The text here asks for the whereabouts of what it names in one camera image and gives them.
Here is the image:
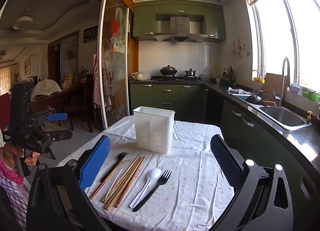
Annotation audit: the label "crumpled dishcloth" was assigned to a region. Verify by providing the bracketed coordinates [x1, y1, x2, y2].
[226, 87, 253, 95]

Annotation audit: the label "wooden cutting board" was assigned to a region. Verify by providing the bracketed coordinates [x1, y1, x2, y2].
[262, 73, 288, 94]

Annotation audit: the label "steel kitchen sink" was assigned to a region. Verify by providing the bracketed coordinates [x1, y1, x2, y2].
[232, 93, 313, 132]

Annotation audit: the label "red checkered apron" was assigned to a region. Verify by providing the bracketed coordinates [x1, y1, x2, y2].
[92, 54, 112, 110]

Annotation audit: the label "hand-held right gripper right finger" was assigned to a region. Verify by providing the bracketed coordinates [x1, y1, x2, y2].
[210, 134, 294, 231]

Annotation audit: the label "white ceiling lamp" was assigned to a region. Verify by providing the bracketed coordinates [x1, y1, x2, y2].
[13, 8, 34, 30]

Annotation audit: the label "white plastic utensil holder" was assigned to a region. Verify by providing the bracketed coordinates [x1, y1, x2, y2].
[133, 106, 175, 154]

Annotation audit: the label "green kitchen cabinets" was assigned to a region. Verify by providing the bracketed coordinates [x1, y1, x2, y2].
[132, 1, 227, 43]
[129, 83, 283, 179]

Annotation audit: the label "white plastic spoon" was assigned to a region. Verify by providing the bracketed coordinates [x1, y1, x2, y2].
[129, 168, 162, 208]

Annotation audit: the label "steel range hood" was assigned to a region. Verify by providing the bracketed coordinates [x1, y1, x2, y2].
[154, 14, 208, 44]

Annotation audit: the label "tall steel faucet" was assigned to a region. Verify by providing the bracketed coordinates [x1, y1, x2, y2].
[278, 57, 291, 107]

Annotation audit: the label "red cushioned chair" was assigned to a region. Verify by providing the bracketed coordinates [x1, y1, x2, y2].
[0, 93, 12, 131]

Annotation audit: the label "black wok with wooden handle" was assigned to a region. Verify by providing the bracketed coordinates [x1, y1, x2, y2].
[245, 94, 277, 107]

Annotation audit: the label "flower-printed sliding glass door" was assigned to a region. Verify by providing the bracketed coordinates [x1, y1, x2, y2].
[96, 0, 134, 129]

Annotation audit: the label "green plastic tray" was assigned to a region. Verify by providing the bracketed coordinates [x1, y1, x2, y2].
[301, 88, 320, 101]

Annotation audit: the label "person's left hand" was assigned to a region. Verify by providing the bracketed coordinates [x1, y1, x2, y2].
[0, 145, 40, 171]

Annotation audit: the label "green upper kitchen cabinets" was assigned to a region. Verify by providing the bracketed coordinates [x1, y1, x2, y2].
[132, 1, 227, 43]

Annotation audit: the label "dark wooden chair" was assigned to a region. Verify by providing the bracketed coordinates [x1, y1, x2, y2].
[66, 74, 94, 133]

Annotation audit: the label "green lower kitchen cabinets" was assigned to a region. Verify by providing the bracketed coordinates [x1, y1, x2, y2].
[129, 83, 283, 179]

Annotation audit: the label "dark framed wall picture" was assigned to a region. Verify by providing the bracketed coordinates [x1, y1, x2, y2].
[83, 26, 98, 43]

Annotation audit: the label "row of condiment bottles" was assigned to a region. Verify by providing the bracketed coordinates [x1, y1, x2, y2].
[221, 66, 235, 81]

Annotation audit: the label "wall poster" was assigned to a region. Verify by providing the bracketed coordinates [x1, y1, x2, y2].
[60, 34, 78, 71]

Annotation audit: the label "clear plastic bag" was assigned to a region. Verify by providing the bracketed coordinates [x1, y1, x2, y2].
[132, 72, 151, 81]

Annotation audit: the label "dark stone countertop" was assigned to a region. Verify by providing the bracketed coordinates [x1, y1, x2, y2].
[129, 76, 320, 169]

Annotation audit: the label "person's left forearm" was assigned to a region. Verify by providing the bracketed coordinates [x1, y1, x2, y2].
[0, 161, 30, 231]

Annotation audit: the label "black plastic fork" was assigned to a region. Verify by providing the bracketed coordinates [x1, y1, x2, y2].
[99, 152, 129, 183]
[132, 169, 172, 213]

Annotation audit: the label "black wok with lid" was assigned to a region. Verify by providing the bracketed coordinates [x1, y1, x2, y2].
[160, 65, 178, 76]

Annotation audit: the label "black gas stove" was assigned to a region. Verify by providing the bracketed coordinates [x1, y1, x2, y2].
[157, 76, 202, 82]

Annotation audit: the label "bundle of wooden chopsticks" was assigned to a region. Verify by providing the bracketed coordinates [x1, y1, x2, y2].
[106, 156, 145, 211]

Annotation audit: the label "floral white tablecloth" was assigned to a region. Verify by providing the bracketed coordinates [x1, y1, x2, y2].
[56, 114, 235, 231]

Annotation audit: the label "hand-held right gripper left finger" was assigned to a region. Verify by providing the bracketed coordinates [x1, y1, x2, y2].
[26, 134, 112, 231]

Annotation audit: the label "small steel faucet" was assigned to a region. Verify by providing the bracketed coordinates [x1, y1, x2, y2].
[250, 70, 262, 95]

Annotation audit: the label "clear plastic spoon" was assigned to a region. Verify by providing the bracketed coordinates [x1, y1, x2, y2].
[105, 167, 124, 203]

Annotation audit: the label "dark wooden dining table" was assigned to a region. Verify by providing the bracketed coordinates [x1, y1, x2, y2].
[29, 82, 87, 114]

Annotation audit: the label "red-ended wooden chopstick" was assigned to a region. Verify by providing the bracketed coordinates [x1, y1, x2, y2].
[114, 156, 146, 209]
[89, 158, 132, 200]

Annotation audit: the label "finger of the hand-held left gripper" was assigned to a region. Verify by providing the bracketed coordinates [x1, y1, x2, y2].
[29, 111, 68, 127]
[37, 131, 73, 152]

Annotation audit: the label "white lace food cover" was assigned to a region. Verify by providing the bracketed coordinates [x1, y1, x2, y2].
[30, 79, 63, 99]

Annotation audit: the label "kitchen window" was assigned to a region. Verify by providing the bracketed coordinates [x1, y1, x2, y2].
[246, 0, 320, 96]

